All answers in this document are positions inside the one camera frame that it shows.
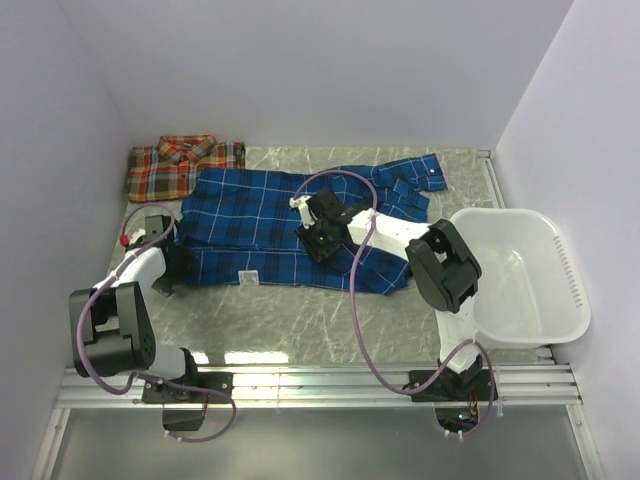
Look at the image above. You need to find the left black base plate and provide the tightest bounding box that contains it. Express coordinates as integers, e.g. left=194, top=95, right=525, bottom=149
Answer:
left=141, top=372, right=233, bottom=405

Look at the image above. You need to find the blue plaid long sleeve shirt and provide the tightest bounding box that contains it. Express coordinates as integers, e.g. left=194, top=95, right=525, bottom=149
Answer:
left=179, top=154, right=447, bottom=291

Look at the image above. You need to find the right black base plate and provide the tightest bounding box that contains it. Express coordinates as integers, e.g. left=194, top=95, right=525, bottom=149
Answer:
left=411, top=369, right=499, bottom=403

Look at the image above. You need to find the folded orange plaid shirt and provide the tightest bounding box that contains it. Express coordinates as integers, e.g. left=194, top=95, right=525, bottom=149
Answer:
left=126, top=135, right=246, bottom=203

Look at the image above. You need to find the white plastic basin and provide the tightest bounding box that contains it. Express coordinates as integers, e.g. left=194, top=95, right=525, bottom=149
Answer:
left=451, top=208, right=591, bottom=349

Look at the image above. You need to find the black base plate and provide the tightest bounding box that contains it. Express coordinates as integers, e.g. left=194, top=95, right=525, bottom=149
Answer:
left=141, top=372, right=233, bottom=405
left=411, top=369, right=499, bottom=403

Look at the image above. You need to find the aluminium mounting rail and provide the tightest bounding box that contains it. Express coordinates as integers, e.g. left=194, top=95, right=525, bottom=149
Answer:
left=54, top=364, right=582, bottom=409

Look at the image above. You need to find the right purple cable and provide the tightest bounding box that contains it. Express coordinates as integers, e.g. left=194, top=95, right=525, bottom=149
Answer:
left=294, top=168, right=501, bottom=441

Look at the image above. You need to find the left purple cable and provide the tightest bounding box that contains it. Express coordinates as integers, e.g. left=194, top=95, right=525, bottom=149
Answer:
left=72, top=202, right=239, bottom=443

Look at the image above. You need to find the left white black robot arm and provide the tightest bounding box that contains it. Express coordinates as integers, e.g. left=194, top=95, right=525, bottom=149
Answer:
left=69, top=214, right=202, bottom=402

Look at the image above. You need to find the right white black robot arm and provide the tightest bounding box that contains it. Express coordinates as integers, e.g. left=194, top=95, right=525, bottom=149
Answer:
left=289, top=188, right=489, bottom=401

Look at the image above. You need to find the purple cable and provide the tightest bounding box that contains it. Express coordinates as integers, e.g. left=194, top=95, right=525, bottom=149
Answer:
left=294, top=168, right=501, bottom=441
left=72, top=202, right=239, bottom=443

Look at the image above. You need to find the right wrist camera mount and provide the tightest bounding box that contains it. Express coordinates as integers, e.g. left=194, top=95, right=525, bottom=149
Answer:
left=289, top=195, right=316, bottom=229

